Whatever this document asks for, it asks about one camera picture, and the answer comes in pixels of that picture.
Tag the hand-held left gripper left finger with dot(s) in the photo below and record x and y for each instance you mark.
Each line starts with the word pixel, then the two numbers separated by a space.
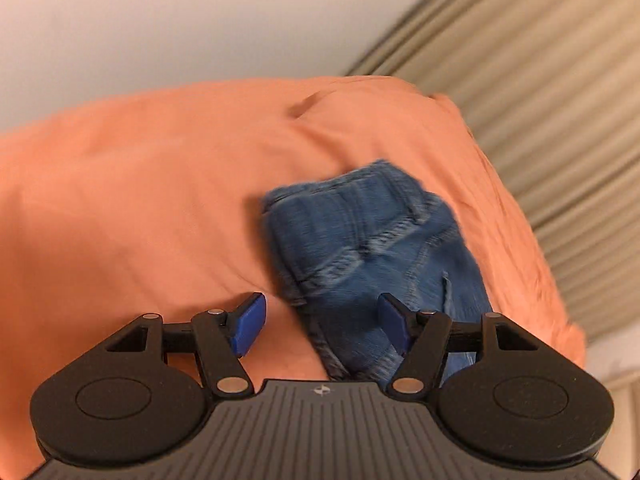
pixel 248 327

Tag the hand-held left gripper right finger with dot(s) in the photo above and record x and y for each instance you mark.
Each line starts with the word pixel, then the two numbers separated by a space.
pixel 395 326

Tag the blue denim pants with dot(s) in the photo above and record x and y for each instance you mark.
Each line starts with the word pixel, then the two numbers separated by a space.
pixel 370 250

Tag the orange bed sheet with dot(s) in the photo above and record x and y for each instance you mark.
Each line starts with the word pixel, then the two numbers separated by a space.
pixel 150 185

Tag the beige pleated curtain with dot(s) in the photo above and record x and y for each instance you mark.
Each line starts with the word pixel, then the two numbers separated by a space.
pixel 565 100

